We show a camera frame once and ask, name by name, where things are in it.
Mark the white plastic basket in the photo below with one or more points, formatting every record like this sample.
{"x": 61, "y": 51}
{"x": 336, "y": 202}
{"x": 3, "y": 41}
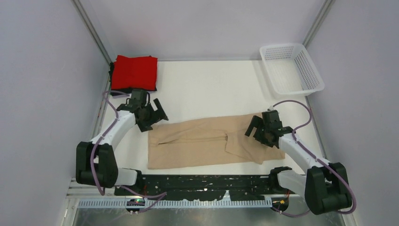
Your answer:
{"x": 290, "y": 71}

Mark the white slotted cable duct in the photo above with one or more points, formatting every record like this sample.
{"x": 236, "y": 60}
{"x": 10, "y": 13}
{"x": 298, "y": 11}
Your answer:
{"x": 185, "y": 204}

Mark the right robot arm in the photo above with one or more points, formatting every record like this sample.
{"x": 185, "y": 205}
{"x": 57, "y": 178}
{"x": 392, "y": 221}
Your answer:
{"x": 324, "y": 185}

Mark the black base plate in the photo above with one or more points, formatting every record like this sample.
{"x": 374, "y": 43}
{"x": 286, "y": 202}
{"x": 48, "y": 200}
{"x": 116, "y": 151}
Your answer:
{"x": 206, "y": 187}

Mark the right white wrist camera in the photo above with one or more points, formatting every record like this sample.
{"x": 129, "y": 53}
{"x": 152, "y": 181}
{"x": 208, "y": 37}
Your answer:
{"x": 271, "y": 109}

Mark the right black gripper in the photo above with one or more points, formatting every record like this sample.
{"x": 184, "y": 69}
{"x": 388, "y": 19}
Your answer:
{"x": 257, "y": 122}

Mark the red folded t shirt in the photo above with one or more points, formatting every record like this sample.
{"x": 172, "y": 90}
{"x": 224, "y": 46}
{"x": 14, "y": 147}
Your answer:
{"x": 148, "y": 63}

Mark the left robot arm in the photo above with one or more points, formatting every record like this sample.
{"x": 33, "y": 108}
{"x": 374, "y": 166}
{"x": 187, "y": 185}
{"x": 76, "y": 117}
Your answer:
{"x": 96, "y": 164}

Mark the beige t shirt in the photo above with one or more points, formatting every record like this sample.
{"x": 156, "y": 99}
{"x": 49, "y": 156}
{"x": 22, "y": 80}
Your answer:
{"x": 206, "y": 141}

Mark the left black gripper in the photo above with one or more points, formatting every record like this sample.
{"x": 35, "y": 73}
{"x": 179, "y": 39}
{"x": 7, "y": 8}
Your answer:
{"x": 146, "y": 126}

